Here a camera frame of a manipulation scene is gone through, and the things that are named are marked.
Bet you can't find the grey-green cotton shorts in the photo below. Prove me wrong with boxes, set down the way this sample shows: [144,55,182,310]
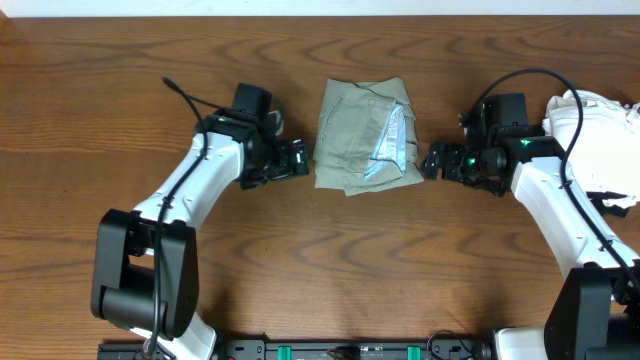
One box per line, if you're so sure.
[313,77,423,196]

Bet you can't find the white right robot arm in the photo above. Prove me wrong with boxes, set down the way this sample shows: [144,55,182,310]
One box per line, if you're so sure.
[421,137,639,359]

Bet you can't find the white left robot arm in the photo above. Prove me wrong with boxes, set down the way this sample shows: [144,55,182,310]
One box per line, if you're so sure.
[90,114,309,359]

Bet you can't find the black folded garment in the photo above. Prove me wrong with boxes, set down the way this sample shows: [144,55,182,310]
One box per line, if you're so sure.
[587,192,629,218]

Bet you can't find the white folded garment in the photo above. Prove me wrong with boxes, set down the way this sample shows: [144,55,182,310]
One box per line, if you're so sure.
[568,90,639,209]

